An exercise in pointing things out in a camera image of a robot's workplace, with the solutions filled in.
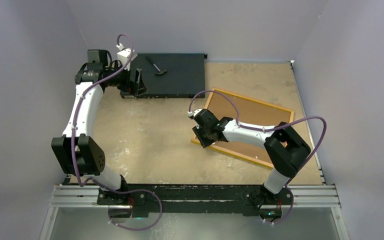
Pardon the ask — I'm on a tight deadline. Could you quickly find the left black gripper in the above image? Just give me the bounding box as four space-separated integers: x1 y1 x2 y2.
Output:
104 60 148 96

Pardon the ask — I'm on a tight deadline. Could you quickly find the yellow wooden picture frame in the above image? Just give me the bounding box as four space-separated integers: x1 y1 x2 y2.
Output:
190 87 296 170

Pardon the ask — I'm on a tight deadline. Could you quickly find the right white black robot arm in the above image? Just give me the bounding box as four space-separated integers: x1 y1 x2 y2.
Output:
187 108 311 204

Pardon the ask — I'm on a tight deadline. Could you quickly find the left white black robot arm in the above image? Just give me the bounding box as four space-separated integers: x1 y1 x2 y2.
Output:
51 46 147 205

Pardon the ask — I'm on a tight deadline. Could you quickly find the small black hammer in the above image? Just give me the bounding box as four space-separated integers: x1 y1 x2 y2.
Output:
145 55 167 76

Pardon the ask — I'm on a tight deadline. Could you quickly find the black flat box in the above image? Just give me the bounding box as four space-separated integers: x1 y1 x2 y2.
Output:
130 53 208 99

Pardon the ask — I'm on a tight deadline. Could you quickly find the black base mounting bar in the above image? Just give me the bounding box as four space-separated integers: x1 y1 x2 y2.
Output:
97 183 293 219

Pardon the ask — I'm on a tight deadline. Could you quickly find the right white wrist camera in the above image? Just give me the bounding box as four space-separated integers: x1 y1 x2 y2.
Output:
187 108 204 120

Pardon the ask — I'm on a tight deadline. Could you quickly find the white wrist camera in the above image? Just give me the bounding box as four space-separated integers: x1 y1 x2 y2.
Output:
187 108 204 120
116 43 138 71

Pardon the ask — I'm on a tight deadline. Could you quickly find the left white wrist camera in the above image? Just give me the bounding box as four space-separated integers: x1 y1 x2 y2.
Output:
116 43 138 71

